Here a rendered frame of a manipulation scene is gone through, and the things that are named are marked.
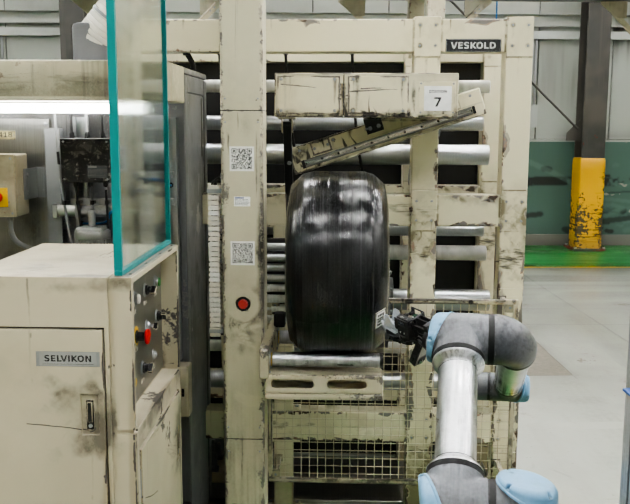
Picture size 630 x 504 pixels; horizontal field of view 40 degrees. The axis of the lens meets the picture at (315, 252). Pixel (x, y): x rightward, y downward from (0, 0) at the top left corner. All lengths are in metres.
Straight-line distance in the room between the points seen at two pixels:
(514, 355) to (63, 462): 1.08
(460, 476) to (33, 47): 10.80
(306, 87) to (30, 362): 1.32
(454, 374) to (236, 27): 1.29
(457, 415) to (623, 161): 10.66
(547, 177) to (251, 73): 9.61
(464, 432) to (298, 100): 1.44
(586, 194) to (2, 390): 10.10
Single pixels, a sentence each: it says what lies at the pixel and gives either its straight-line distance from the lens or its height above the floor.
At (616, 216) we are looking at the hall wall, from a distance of 12.39.
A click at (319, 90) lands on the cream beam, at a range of 2.87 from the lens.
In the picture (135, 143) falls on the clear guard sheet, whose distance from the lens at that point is 2.15.
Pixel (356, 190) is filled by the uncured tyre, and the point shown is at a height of 1.42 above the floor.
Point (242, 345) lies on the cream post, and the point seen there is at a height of 0.93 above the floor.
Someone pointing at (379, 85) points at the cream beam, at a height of 1.74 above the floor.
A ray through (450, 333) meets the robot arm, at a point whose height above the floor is 1.16.
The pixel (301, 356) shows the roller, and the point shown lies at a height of 0.91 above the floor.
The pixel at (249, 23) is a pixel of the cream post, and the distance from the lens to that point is 2.64.
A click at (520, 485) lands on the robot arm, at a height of 0.95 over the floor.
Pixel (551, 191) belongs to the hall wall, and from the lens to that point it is 12.07.
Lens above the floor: 1.61
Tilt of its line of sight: 8 degrees down
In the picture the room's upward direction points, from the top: straight up
